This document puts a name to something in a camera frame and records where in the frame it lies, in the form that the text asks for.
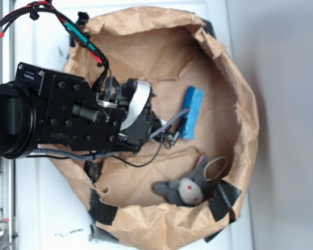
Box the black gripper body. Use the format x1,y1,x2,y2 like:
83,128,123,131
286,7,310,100
15,62,161,153

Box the blue sponge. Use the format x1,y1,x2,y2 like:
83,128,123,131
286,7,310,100
179,86,204,140

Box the crumpled brown paper bag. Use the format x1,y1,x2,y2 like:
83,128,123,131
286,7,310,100
49,6,259,250

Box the grey plush bunny toy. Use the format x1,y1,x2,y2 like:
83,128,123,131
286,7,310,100
152,154,228,207

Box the braided grey cable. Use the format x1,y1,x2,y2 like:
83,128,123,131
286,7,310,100
32,108,191,160

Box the white ribbon cable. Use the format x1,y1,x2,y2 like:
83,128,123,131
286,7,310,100
119,80,151,131

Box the aluminium rail with screws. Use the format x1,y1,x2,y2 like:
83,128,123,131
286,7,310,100
0,0,18,250

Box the red black cable bundle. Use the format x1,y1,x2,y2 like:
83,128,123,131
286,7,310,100
0,0,110,86

